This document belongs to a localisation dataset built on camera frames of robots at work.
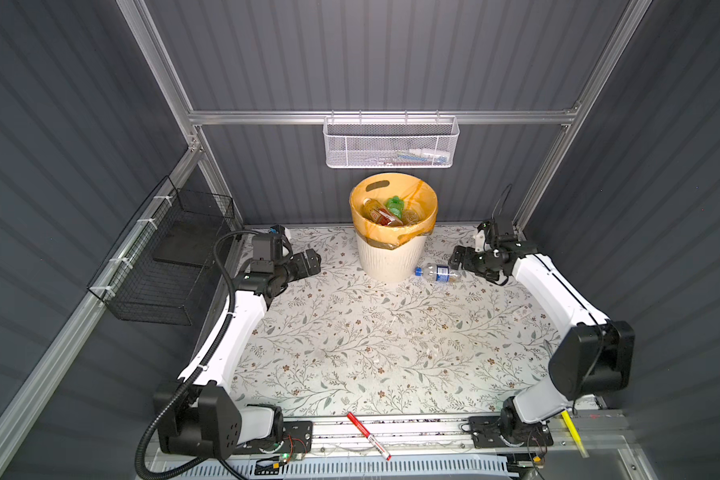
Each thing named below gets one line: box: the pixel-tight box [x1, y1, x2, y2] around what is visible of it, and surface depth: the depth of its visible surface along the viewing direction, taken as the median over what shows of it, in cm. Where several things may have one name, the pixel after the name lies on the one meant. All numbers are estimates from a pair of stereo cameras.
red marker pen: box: [346, 412, 392, 461], surface depth 74 cm
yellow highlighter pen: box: [561, 410, 590, 458], surface depth 75 cm
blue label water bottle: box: [414, 264, 461, 283], surface depth 104 cm
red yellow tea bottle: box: [362, 198, 403, 227], surface depth 91 cm
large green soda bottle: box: [386, 195, 405, 218], surface depth 104 cm
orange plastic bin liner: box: [349, 172, 438, 250], surface depth 95 cm
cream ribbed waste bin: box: [356, 234, 427, 282], surface depth 95 cm
